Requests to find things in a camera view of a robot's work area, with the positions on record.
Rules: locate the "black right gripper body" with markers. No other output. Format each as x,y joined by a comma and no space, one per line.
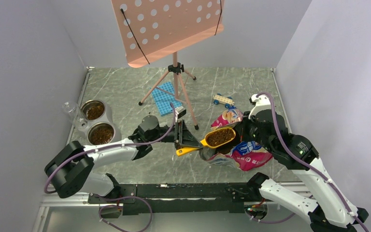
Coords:
249,131

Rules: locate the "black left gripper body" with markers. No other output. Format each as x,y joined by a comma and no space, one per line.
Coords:
179,129

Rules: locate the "pink pet food bag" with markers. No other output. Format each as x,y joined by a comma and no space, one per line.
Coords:
237,154

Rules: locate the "yellow plastic scoop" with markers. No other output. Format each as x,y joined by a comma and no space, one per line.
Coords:
212,140

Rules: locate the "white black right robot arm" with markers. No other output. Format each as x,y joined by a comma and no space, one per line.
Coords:
327,210

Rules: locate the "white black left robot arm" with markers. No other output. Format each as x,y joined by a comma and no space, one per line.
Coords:
71,170

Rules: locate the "toy block car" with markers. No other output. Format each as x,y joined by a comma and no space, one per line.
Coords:
226,101

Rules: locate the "grey double bowl feeder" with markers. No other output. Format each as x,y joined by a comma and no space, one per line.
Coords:
100,127

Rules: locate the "clear water bottle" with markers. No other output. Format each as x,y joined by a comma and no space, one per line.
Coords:
75,115

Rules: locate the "pink music stand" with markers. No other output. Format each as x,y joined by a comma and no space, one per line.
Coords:
153,29

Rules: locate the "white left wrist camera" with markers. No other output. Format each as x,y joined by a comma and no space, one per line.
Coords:
180,112

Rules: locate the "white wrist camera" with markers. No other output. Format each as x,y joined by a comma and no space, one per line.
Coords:
259,104
180,112

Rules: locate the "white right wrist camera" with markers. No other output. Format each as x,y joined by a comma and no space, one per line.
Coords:
259,104

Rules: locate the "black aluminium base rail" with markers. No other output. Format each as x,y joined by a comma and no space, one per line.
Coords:
168,198

